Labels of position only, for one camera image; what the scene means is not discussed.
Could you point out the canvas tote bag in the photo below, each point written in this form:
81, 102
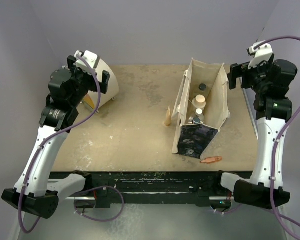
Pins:
192, 140

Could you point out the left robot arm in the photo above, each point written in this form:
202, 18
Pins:
32, 193

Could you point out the white cylindrical box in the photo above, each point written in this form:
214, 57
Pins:
109, 87

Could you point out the white bottle wooden cap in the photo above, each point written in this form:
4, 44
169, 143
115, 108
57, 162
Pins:
199, 102

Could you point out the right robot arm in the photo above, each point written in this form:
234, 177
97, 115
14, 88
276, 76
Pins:
264, 189

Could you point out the clear square bottle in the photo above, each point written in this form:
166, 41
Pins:
194, 120
203, 88

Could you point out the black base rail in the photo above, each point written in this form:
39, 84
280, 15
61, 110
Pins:
197, 188

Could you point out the orange highlighter pen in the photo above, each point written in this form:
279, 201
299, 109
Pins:
210, 160

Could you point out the wooden cone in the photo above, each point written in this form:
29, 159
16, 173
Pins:
168, 117

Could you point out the silver metallic bottle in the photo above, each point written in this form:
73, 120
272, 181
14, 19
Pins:
199, 113

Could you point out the clear square bottle front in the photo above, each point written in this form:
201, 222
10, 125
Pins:
194, 120

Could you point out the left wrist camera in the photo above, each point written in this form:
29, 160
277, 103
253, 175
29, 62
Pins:
91, 58

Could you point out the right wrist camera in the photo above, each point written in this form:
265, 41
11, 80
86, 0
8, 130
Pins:
260, 52

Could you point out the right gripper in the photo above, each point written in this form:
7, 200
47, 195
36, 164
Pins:
236, 71

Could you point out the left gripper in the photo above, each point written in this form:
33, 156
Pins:
75, 71

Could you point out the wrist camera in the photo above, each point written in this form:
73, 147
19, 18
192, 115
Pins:
260, 52
91, 58

